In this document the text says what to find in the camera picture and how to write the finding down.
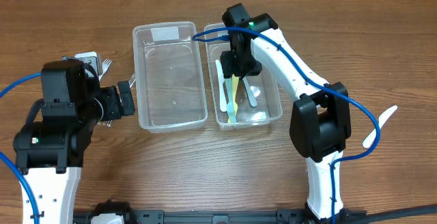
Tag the right clear plastic container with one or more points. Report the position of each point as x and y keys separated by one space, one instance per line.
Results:
x=264 y=87

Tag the clear plastic container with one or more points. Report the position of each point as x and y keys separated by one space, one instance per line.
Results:
x=264 y=87
x=170 y=88

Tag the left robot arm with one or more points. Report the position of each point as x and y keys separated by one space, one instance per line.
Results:
x=50 y=146

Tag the metal fork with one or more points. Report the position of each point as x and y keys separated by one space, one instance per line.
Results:
x=109 y=122

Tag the white plastic knife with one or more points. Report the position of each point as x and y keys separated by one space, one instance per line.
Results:
x=368 y=141
x=221 y=82
x=250 y=95
x=230 y=105

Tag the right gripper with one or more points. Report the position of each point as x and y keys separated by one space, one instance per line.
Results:
x=241 y=69

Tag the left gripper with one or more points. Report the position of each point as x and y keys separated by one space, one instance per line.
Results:
x=125 y=98

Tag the white plastic fork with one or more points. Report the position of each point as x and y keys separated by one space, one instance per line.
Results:
x=105 y=66

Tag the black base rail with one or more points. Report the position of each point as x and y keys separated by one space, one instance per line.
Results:
x=121 y=212

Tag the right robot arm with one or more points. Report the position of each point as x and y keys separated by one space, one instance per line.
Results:
x=320 y=122

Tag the left clear plastic container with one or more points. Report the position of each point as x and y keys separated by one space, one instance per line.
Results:
x=170 y=88

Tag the yellow plastic knife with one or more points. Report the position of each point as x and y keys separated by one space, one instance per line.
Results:
x=235 y=86

